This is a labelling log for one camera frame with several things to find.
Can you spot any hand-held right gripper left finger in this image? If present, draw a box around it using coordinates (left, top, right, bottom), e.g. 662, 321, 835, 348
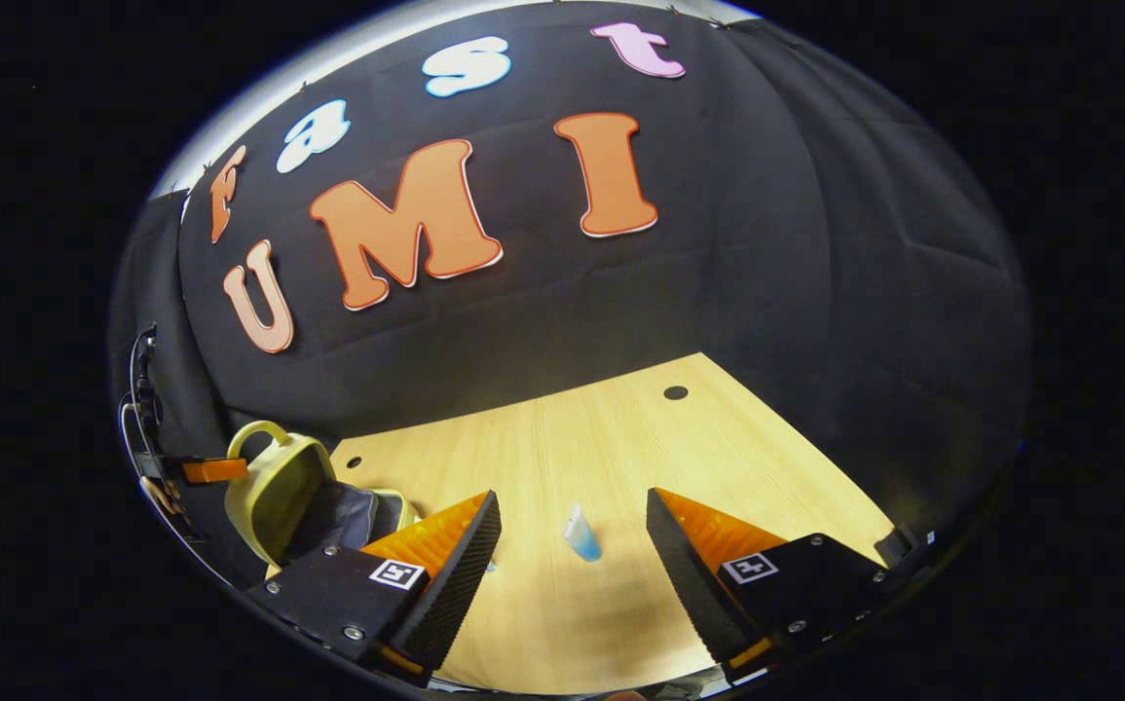
248, 490, 503, 687

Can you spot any blue translucent squeeze tube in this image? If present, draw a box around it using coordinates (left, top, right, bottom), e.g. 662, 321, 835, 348
563, 503, 603, 563

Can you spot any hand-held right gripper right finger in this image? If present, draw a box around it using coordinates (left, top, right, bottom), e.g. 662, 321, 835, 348
647, 488, 904, 683

